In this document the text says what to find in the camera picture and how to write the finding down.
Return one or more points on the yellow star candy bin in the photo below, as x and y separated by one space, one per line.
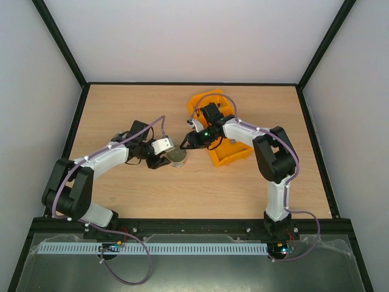
224 151

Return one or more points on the gold jar lid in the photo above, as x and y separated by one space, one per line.
177 153

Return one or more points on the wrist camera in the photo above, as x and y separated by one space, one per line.
195 125
162 145

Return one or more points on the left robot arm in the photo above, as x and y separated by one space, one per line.
68 193

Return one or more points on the yellow lollipop bin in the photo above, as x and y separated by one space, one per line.
201 100

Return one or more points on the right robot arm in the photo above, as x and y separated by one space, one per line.
275 157

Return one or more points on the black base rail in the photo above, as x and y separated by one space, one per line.
142 228

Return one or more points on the clear glass jar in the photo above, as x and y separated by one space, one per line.
177 162

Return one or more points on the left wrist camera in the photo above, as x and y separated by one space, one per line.
162 145

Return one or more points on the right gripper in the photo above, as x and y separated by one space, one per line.
192 139

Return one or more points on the grey slotted cable duct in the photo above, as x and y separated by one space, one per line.
156 249

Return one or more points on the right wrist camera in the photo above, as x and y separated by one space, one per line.
195 125

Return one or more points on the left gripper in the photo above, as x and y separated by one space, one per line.
157 162

